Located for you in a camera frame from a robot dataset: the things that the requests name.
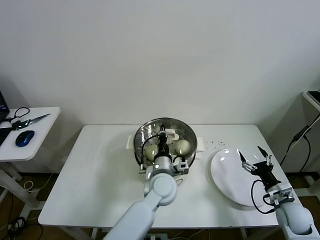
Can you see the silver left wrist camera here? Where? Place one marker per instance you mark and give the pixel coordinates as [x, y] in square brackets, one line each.
[182, 166]

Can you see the dark device on cabinet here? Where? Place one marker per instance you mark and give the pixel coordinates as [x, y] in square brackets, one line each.
[315, 95]

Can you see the white power strip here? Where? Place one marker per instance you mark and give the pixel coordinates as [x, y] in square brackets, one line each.
[156, 236]

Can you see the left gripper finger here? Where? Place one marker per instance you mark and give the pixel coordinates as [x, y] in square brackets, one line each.
[163, 131]

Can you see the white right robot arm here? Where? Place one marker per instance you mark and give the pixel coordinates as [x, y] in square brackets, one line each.
[295, 217]

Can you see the blue computer mouse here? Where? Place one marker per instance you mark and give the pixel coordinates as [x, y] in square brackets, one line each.
[25, 137]

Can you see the large white plate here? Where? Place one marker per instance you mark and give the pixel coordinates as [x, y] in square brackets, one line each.
[225, 175]

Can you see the perforated steel steamer basket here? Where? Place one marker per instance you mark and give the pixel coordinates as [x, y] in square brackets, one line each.
[192, 157]

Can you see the round glass pot lid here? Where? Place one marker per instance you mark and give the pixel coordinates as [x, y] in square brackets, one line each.
[150, 130]

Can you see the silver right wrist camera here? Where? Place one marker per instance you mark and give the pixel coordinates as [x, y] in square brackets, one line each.
[280, 193]

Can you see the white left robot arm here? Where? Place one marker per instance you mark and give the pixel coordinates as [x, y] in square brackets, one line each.
[160, 190]

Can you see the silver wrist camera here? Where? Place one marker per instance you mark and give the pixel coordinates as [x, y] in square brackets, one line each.
[182, 166]
[280, 193]

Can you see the white steamed baozi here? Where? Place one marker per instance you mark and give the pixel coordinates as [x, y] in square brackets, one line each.
[150, 153]
[183, 146]

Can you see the white electric cooking pot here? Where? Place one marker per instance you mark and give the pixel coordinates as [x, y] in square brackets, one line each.
[198, 155]

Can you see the small white side table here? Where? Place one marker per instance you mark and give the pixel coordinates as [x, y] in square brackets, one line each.
[45, 140]

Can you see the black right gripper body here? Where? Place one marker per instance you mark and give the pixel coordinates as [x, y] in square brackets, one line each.
[265, 172]

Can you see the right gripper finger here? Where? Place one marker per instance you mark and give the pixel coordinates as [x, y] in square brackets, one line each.
[247, 166]
[268, 160]

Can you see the white shelf cabinet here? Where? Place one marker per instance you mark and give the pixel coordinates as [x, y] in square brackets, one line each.
[316, 155]

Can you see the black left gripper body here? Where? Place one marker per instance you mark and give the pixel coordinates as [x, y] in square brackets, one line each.
[163, 147]

